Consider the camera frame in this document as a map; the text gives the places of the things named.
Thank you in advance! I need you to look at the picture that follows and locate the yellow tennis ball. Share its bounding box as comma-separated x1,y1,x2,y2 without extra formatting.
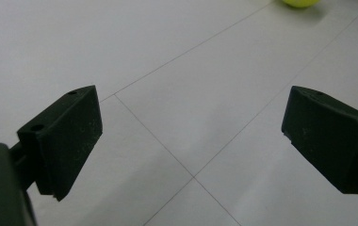
281,0,321,9

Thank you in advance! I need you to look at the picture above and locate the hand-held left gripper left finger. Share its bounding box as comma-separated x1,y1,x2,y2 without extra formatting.
9,85,104,202

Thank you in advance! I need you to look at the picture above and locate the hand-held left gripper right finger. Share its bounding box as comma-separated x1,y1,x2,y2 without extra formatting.
281,85,358,195

